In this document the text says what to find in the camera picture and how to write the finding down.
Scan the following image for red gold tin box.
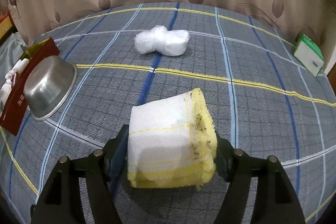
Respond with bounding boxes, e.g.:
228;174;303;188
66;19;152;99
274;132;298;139
1;37;60;136

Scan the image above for red yellow cardboard box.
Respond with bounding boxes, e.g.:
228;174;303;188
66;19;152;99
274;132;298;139
0;14;16;42

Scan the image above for white fluffy cloth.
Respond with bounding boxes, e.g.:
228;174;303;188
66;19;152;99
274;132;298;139
1;59;29;111

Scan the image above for stainless steel bowl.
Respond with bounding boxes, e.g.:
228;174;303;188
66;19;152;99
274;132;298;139
23;56;78;121

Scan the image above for green white small box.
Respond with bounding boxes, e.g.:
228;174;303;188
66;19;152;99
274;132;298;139
294;34;325;77

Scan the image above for grey plaid table cover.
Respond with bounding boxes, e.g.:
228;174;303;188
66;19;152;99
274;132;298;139
1;3;335;223

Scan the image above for white yellow towel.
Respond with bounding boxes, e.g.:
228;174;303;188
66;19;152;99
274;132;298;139
127;88;217;189

